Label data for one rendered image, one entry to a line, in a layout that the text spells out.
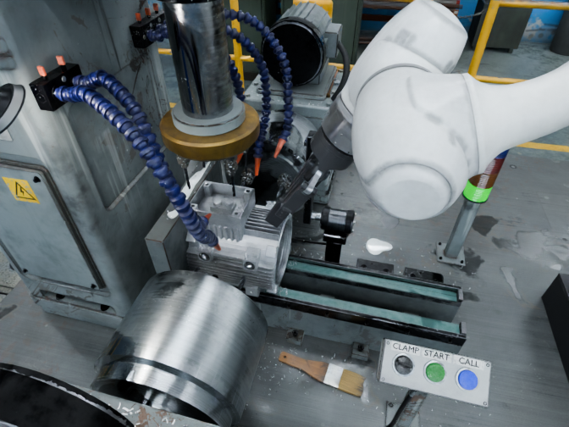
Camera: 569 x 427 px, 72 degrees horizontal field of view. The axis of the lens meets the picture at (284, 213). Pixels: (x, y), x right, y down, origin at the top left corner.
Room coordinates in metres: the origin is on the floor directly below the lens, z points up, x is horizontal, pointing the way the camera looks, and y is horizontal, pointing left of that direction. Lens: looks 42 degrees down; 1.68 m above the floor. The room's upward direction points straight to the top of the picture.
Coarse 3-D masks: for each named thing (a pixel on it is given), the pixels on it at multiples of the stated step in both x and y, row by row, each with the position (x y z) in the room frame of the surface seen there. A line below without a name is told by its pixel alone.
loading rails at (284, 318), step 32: (288, 288) 0.64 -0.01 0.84; (320, 288) 0.62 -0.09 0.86; (352, 288) 0.60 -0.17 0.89; (384, 288) 0.58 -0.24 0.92; (416, 288) 0.58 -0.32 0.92; (448, 288) 0.57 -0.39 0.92; (288, 320) 0.53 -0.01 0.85; (320, 320) 0.51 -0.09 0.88; (352, 320) 0.50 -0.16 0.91; (384, 320) 0.48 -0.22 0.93; (416, 320) 0.49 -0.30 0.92; (448, 320) 0.54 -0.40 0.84; (352, 352) 0.46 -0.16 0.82
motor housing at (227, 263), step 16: (256, 208) 0.65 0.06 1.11; (256, 224) 0.60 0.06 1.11; (288, 224) 0.68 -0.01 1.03; (224, 240) 0.59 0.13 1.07; (256, 240) 0.58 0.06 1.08; (272, 240) 0.58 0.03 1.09; (288, 240) 0.68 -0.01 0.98; (192, 256) 0.57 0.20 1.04; (224, 256) 0.55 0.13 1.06; (240, 256) 0.55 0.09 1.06; (288, 256) 0.65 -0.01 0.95; (208, 272) 0.55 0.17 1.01; (224, 272) 0.55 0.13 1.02; (240, 272) 0.54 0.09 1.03; (256, 272) 0.53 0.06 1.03; (272, 272) 0.52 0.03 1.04; (272, 288) 0.52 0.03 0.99
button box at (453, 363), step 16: (384, 352) 0.33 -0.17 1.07; (400, 352) 0.33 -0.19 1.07; (416, 352) 0.32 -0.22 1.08; (432, 352) 0.32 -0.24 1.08; (448, 352) 0.32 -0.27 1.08; (384, 368) 0.31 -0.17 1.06; (416, 368) 0.30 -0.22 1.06; (448, 368) 0.30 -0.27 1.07; (464, 368) 0.30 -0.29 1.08; (480, 368) 0.30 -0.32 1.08; (400, 384) 0.29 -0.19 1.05; (416, 384) 0.28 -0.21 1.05; (432, 384) 0.28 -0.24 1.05; (448, 384) 0.28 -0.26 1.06; (480, 384) 0.28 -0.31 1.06; (464, 400) 0.26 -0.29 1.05; (480, 400) 0.26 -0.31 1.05
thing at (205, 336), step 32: (160, 288) 0.40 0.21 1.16; (192, 288) 0.39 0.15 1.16; (224, 288) 0.40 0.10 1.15; (128, 320) 0.35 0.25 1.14; (160, 320) 0.33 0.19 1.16; (192, 320) 0.33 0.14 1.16; (224, 320) 0.35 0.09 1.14; (256, 320) 0.37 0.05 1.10; (128, 352) 0.28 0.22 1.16; (160, 352) 0.28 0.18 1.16; (192, 352) 0.28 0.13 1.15; (224, 352) 0.30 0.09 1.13; (256, 352) 0.33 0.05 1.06; (96, 384) 0.26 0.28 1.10; (128, 384) 0.24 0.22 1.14; (160, 384) 0.24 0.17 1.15; (192, 384) 0.25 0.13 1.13; (224, 384) 0.26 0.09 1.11; (192, 416) 0.22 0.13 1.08; (224, 416) 0.23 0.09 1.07
